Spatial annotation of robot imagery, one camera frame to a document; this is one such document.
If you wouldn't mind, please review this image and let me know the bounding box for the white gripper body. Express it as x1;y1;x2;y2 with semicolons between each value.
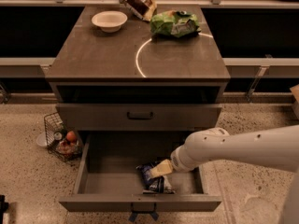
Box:
170;147;194;172

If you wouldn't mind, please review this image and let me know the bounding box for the green chip bag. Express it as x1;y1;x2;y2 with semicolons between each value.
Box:
149;10;201;38

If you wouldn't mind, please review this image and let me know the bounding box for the blue chip bag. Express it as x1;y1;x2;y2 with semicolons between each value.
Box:
136;161;176;194

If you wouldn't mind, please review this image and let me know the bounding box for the grey drawer cabinet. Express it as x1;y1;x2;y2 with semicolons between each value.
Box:
44;5;232;154

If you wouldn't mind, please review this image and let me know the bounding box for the brown snack bag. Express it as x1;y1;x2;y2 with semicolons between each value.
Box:
120;0;157;21

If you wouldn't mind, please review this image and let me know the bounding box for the black wire basket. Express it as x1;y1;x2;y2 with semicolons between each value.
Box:
44;113;82;161

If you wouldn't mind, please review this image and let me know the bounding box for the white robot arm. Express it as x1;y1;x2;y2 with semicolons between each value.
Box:
149;125;299;224

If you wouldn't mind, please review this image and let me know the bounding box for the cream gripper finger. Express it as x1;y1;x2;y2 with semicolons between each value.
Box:
149;160;174;178

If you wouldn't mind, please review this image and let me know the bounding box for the white paper bowl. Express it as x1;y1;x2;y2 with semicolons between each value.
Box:
92;11;127;33

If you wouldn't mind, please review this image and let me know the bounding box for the orange fruit in basket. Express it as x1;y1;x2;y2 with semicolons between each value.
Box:
65;131;77;142

